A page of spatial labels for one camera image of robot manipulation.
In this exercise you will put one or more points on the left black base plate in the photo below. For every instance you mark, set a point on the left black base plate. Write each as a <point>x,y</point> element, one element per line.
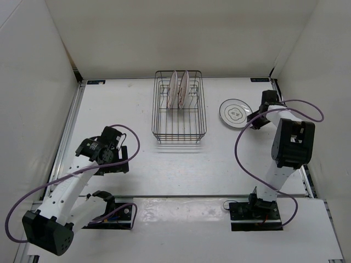
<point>123,218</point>

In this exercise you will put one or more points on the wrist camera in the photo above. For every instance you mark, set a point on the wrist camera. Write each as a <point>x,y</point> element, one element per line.
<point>110,136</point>
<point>270,97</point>

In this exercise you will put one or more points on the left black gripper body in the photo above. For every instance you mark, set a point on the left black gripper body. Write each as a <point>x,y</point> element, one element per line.
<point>114,157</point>

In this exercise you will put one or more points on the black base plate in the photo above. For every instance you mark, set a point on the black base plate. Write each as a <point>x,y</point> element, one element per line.
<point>243,219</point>
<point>123,218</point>

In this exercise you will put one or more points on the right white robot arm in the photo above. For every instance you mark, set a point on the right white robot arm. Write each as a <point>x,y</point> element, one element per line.
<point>292,148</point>

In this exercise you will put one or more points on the right blue corner label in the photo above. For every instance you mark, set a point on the right blue corner label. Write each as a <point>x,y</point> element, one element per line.
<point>259,79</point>

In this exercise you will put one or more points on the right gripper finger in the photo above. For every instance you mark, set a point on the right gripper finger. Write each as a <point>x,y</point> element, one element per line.
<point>253,117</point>
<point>257,124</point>

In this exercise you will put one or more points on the wire dish rack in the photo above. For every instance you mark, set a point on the wire dish rack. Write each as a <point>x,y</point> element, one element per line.
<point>179,126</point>

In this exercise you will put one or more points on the left blue corner label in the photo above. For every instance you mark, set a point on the left blue corner label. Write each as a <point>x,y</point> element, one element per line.
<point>96,82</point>

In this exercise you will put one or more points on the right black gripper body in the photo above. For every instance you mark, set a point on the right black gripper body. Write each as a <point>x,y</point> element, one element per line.
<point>262,118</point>

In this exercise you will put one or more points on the black patterned white plate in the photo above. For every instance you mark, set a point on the black patterned white plate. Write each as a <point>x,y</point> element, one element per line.
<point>234,112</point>

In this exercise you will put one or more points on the red patterned plate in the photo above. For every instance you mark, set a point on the red patterned plate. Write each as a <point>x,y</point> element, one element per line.
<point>172,88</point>
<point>183,89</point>

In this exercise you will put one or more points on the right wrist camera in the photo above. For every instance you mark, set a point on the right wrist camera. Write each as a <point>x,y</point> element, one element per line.
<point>270,97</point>

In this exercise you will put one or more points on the blue corner label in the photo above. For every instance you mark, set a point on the blue corner label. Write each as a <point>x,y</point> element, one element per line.
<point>259,79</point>
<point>96,82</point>

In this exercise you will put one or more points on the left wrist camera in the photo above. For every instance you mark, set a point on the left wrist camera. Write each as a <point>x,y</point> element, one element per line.
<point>110,136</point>

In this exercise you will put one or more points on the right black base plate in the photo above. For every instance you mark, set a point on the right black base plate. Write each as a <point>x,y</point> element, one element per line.
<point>243,219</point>

